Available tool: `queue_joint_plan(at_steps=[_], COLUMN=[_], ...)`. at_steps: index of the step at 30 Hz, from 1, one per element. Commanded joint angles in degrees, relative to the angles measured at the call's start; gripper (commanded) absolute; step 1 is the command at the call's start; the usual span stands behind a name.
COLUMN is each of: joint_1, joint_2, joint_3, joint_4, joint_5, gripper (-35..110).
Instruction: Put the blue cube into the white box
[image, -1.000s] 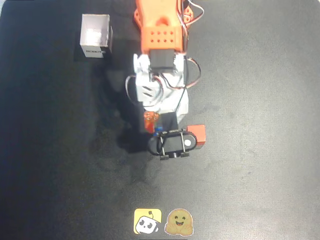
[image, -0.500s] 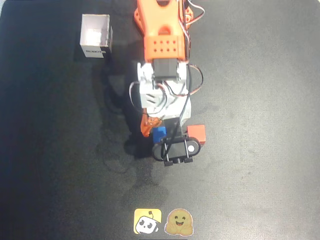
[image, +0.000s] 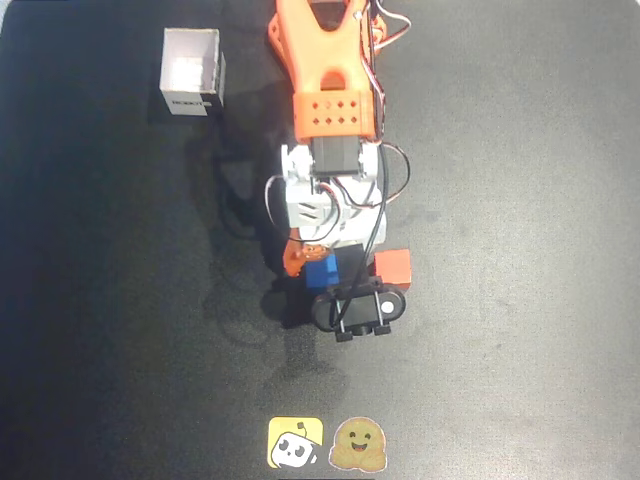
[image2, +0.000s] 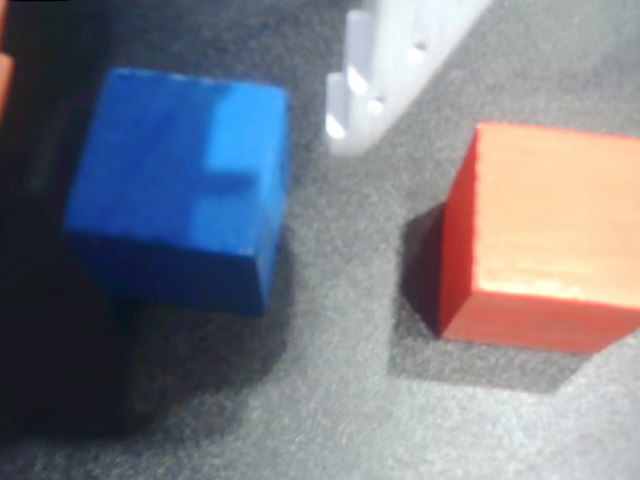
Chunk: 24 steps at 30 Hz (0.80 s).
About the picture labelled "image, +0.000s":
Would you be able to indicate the hugging face emoji sticker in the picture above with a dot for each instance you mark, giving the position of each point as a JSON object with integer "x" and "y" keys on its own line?
{"x": 357, "y": 444}

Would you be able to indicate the red cube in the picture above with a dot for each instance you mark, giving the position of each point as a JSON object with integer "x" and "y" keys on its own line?
{"x": 394, "y": 265}

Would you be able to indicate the blue cube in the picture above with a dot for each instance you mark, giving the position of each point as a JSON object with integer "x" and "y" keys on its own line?
{"x": 320, "y": 275}

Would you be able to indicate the white open box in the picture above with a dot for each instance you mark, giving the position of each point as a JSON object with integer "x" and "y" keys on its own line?
{"x": 190, "y": 65}

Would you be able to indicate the yellow robot face sticker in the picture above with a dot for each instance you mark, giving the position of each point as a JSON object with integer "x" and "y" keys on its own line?
{"x": 295, "y": 442}

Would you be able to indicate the black table mat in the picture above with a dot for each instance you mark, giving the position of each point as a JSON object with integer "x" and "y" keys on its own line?
{"x": 500, "y": 350}

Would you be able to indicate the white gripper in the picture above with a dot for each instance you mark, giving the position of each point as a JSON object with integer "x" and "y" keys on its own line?
{"x": 296, "y": 258}

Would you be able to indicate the black gripper-mounted webcam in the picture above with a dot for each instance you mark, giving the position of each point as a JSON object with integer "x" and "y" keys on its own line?
{"x": 360, "y": 310}

